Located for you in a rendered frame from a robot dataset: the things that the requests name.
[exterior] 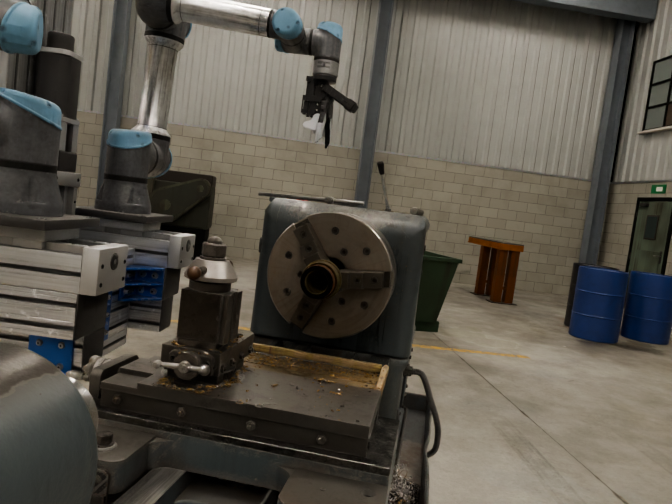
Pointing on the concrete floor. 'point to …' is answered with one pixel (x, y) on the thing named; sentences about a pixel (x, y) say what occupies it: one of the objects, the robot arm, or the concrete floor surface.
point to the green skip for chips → (433, 289)
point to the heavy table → (497, 269)
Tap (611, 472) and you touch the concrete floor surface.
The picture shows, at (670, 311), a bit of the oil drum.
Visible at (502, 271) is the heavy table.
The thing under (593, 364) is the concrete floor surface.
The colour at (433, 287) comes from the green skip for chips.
